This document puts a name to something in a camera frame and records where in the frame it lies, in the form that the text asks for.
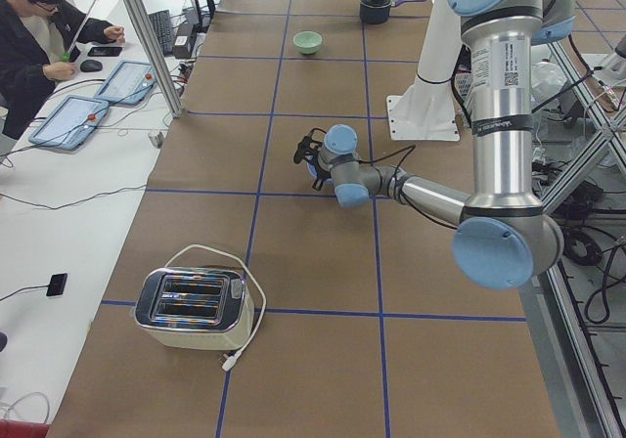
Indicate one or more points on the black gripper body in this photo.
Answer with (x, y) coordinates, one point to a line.
(320, 175)

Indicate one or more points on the green bowl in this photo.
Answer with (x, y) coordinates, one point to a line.
(307, 42)

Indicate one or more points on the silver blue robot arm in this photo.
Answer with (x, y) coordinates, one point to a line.
(503, 236)

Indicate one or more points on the dark blue saucepan with lid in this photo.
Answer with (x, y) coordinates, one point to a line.
(378, 11)

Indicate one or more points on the cream chrome toaster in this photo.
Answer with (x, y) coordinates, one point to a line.
(196, 308)

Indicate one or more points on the blue teach pendant far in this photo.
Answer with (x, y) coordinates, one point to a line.
(128, 84)

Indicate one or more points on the blue teach pendant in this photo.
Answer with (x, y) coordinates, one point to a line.
(128, 84)
(69, 125)

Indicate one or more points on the black keyboard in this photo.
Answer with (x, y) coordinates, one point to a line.
(163, 29)

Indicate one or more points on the clear plastic bag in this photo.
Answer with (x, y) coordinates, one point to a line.
(547, 79)

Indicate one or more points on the blue teach pendant near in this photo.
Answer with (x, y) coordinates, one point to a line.
(69, 125)

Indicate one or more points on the black computer mouse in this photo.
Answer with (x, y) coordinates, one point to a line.
(90, 65)

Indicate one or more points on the black smartphone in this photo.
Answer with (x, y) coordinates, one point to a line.
(105, 51)

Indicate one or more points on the small black box device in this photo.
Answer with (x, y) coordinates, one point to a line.
(57, 284)

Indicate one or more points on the person in black jacket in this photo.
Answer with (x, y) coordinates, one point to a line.
(38, 40)

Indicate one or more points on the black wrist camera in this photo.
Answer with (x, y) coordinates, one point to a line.
(308, 148)

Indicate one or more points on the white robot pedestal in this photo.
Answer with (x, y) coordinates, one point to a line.
(426, 110)

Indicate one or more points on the aluminium frame post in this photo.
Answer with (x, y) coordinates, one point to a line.
(148, 39)

